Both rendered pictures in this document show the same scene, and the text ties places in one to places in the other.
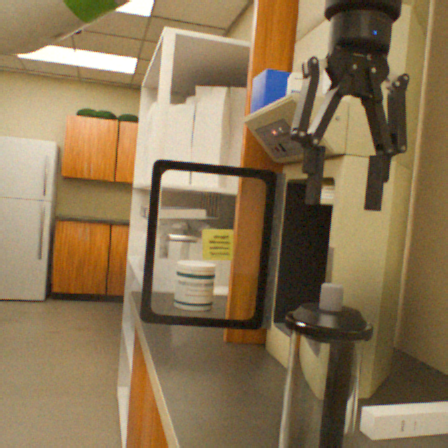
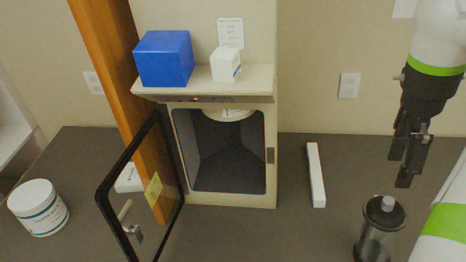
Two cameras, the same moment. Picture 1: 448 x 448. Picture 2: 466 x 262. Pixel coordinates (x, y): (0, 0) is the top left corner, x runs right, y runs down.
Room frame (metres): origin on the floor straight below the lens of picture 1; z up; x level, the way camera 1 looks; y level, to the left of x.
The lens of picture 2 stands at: (0.70, 0.48, 1.93)
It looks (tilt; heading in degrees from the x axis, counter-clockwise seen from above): 41 degrees down; 295
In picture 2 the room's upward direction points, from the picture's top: 5 degrees counter-clockwise
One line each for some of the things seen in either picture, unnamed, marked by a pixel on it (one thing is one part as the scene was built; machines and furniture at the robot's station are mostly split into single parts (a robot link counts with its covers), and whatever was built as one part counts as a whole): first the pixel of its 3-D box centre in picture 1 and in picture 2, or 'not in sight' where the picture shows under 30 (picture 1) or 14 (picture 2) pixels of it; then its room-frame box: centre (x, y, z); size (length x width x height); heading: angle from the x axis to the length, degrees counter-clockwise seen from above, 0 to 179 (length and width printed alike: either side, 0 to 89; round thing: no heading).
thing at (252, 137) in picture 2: (350, 261); (228, 128); (1.10, -0.29, 1.19); 0.26 x 0.24 x 0.35; 15
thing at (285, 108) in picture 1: (287, 133); (206, 93); (1.06, -0.11, 1.46); 0.32 x 0.11 x 0.10; 15
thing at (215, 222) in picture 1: (208, 246); (150, 197); (1.20, 0.04, 1.19); 0.30 x 0.01 x 0.40; 97
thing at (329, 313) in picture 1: (330, 311); (386, 208); (0.60, -0.14, 1.18); 0.09 x 0.09 x 0.07
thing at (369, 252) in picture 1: (356, 203); (225, 95); (1.10, -0.29, 1.33); 0.32 x 0.25 x 0.77; 15
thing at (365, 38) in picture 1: (357, 57); (419, 109); (0.60, -0.14, 1.49); 0.08 x 0.07 x 0.09; 104
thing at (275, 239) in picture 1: (273, 251); (175, 156); (1.21, -0.12, 1.19); 0.03 x 0.02 x 0.39; 15
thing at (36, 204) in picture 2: not in sight; (39, 208); (1.65, 0.09, 1.02); 0.13 x 0.13 x 0.15
